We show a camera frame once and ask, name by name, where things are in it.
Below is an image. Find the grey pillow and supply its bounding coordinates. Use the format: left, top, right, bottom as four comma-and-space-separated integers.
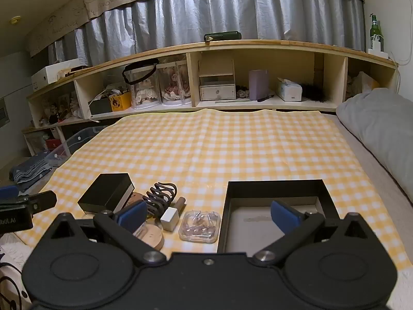
336, 88, 413, 204

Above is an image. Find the black storage box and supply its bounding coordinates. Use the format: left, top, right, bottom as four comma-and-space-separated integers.
89, 98, 112, 115

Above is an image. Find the clear storage bin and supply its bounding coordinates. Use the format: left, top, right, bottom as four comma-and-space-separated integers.
44, 126, 108, 167

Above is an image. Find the clear plastic case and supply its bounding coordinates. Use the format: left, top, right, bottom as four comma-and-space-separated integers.
179, 211, 222, 243

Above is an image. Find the black hair claw clip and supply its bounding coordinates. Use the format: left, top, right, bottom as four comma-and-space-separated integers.
142, 183, 179, 218

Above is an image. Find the grey curtain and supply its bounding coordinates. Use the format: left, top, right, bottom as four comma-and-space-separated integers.
48, 0, 366, 69

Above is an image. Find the small black box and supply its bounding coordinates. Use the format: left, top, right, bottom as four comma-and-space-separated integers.
77, 173, 135, 214

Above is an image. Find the purple container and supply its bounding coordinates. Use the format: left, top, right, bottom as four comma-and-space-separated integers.
248, 69, 270, 101

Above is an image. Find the white tissue box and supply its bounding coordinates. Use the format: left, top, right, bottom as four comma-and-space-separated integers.
276, 78, 303, 102

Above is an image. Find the yellow printed box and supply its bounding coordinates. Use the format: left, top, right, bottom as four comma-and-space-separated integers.
109, 92, 132, 112

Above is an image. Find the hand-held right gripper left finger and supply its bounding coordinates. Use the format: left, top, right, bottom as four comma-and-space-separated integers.
45, 199, 166, 267

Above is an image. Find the black headband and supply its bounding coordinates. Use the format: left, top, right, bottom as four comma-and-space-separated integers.
122, 59, 160, 85

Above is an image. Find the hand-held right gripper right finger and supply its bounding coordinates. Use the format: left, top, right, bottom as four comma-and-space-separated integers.
253, 200, 371, 267

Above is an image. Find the blue folded cloth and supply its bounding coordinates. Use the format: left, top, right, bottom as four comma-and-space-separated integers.
10, 153, 53, 192

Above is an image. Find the white plastic bag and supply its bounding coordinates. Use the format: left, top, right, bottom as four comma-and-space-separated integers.
349, 71, 380, 99

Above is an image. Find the long wooden shelf unit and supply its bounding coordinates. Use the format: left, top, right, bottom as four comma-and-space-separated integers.
22, 40, 399, 156

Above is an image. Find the light wooden round lid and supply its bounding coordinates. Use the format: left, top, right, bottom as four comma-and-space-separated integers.
133, 223, 165, 251

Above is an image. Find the yellow checkered cloth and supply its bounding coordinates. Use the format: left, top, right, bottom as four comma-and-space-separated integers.
13, 108, 413, 270

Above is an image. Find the dark green case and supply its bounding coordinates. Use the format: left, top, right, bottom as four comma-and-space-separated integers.
204, 31, 242, 43

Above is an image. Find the white mini drawer organizer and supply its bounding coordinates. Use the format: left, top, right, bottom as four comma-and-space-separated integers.
198, 60, 236, 102

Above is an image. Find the small white cube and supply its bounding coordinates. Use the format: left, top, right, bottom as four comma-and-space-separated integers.
160, 208, 180, 232

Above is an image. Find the clear doll display case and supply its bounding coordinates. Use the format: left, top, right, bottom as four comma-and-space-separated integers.
131, 66, 161, 110
157, 61, 192, 106

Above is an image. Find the group of small plush toys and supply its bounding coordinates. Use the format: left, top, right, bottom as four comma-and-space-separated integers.
39, 93, 80, 125

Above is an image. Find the large white box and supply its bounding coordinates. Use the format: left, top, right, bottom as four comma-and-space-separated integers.
31, 59, 82, 93

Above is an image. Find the green glass bottle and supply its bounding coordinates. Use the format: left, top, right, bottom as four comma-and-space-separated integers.
369, 14, 385, 52

